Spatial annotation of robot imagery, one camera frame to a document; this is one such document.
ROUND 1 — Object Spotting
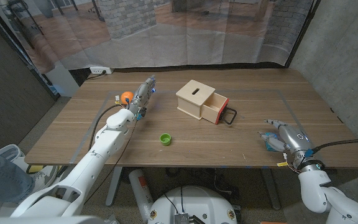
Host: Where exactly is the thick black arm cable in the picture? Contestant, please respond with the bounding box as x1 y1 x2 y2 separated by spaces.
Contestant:
312 138 358 153
88 104 127 152

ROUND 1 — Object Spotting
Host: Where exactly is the grey table leg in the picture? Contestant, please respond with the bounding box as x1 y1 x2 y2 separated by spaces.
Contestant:
105 166 123 207
261 167 281 211

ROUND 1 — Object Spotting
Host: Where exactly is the white cylinder with orange label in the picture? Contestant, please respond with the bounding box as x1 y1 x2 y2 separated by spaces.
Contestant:
128 169 154 223

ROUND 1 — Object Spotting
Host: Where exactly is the printed backdrop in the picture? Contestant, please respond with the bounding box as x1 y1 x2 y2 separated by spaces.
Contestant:
0 0 319 74

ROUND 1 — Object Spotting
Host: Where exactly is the white power strip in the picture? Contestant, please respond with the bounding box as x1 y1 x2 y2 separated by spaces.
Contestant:
89 66 114 75

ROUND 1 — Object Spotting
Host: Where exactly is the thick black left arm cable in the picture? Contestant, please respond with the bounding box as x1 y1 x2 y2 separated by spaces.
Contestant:
88 104 127 152

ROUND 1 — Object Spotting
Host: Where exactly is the black backdrop frame pole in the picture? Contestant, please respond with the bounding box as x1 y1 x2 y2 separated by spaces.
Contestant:
0 0 59 100
284 0 321 68

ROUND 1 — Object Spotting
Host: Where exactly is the wooden table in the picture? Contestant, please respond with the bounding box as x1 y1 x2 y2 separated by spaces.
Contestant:
69 89 305 165

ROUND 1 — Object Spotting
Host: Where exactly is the wooden drawer with red front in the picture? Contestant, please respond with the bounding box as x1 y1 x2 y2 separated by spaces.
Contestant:
201 92 238 126

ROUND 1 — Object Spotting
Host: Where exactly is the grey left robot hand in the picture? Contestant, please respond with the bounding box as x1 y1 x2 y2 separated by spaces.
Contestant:
127 74 157 121

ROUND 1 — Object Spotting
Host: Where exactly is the wooden box with slot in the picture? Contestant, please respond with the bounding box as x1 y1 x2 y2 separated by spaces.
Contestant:
175 79 216 121

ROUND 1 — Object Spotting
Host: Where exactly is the person's leg in jeans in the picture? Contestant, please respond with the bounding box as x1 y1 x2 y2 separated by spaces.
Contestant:
0 144 35 209

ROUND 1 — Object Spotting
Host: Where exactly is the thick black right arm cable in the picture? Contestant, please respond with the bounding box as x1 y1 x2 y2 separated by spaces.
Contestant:
312 138 358 153

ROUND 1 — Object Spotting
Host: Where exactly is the orange ball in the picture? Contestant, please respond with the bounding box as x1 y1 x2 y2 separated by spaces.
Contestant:
120 91 135 105

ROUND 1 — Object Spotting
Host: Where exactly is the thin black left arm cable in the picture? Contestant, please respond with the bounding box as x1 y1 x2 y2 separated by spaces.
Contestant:
84 119 139 205

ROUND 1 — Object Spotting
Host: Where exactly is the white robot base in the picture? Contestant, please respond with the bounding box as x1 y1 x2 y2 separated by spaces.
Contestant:
147 185 238 224

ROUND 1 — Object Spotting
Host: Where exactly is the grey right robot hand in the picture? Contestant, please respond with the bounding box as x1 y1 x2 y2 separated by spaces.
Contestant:
258 119 326 172

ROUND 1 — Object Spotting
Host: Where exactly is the green cup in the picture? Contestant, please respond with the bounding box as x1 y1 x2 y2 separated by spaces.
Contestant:
159 133 172 146

